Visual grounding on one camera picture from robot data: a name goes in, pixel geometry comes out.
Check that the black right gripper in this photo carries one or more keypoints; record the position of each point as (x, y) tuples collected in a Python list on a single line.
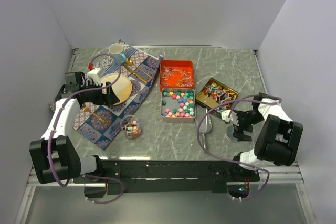
[(239, 129)]

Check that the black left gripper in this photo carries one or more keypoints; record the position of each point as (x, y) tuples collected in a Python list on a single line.
[(108, 98)]

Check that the silver metal scoop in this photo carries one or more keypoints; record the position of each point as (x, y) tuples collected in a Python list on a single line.
[(206, 124)]

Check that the orange candy tin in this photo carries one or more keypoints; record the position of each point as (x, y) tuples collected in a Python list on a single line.
[(176, 74)]

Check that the pink star candy tin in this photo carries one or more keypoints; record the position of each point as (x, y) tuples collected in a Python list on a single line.
[(178, 105)]

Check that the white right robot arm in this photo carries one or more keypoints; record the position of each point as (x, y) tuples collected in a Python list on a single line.
[(278, 140)]

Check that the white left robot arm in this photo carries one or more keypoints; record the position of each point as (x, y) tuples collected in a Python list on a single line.
[(53, 156)]

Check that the cream floral plate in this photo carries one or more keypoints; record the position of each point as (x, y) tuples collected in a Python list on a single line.
[(124, 83)]

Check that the patterned blue placemat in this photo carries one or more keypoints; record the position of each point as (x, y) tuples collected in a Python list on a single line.
[(101, 124)]

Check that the gold fork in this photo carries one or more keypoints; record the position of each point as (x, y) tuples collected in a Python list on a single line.
[(102, 120)]

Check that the clear glass jar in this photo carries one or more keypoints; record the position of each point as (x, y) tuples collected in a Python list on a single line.
[(130, 126)]

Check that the gold knife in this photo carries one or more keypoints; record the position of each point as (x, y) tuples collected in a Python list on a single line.
[(134, 73)]

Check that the gold spoon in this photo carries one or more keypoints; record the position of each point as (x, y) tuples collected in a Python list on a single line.
[(131, 63)]

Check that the blue white mug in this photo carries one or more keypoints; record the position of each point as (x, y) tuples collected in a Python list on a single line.
[(117, 50)]

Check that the gold lollipop tin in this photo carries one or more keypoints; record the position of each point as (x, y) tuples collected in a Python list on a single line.
[(214, 93)]

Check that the aluminium frame rail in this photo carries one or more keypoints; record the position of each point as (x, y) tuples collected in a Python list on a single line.
[(277, 175)]

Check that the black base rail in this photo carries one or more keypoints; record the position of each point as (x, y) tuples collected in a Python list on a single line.
[(166, 176)]

